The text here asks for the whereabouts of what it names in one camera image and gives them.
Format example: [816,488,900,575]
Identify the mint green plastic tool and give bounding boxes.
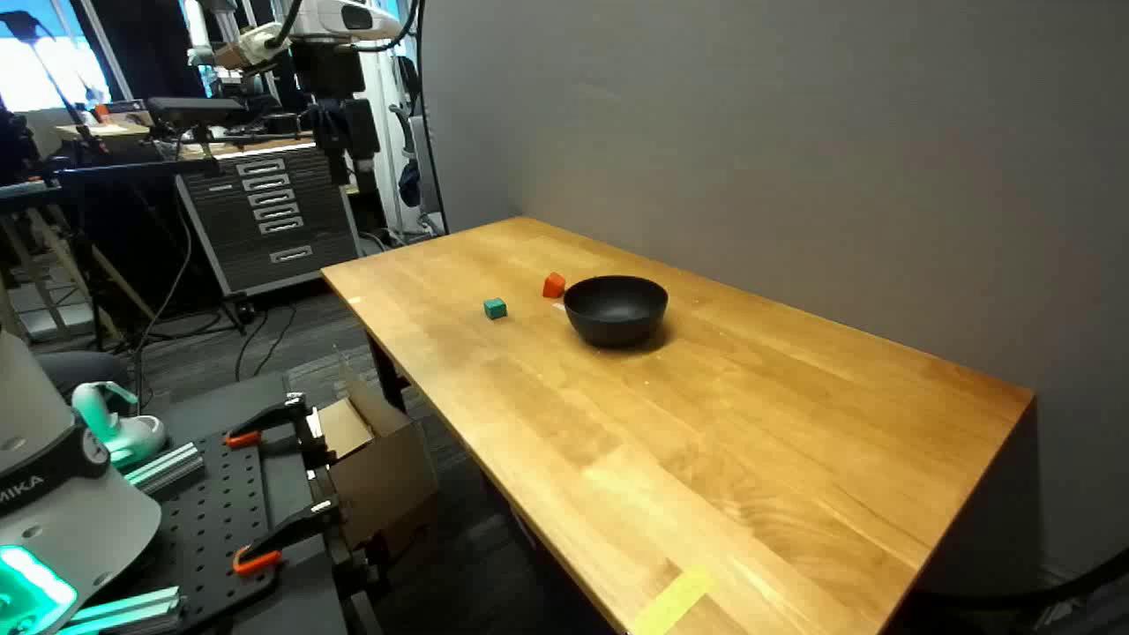
[67,378,174,471]

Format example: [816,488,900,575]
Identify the operator dark trouser leg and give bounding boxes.
[33,344,137,402]

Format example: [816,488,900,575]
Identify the bright lit screen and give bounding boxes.
[0,0,117,117]

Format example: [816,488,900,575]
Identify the black bowl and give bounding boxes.
[562,270,671,348]

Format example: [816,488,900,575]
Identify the black clamp orange handle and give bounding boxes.
[226,497,345,582]
[221,392,317,455]

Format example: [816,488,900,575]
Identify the cardboard box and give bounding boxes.
[308,375,442,556]

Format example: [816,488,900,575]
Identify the black side desk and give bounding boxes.
[0,144,241,355]

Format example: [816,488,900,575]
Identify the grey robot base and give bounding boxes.
[0,328,166,635]

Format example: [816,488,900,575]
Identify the black perforated breadboard plate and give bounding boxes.
[98,379,358,635]

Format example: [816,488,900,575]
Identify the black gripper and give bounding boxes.
[291,34,386,182]

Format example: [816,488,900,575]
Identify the aluminium extrusion bar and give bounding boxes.
[53,582,188,635]
[120,436,208,495]

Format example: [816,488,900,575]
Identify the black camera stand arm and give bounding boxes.
[21,27,112,163]

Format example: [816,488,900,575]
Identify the yellow tape strip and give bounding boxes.
[632,563,715,635]

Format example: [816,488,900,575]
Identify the black floor cable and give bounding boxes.
[929,542,1129,620]

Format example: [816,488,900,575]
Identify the black cabinet white labels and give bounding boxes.
[174,141,362,299]

